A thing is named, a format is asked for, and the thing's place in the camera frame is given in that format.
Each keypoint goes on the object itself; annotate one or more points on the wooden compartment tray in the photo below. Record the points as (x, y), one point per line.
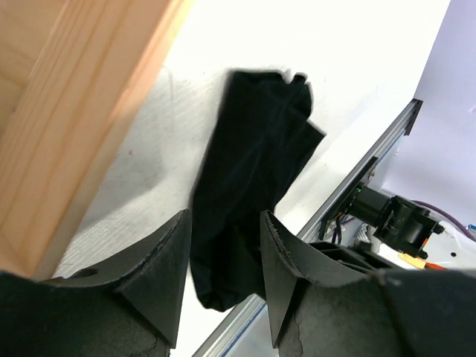
(83, 93)

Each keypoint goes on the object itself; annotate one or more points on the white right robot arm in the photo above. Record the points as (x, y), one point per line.
(401, 224)

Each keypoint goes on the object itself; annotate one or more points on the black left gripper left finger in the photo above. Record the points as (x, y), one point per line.
(126, 305)

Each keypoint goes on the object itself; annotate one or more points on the black underwear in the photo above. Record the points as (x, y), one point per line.
(262, 140)

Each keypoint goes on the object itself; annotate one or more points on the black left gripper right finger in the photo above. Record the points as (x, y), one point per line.
(328, 300)

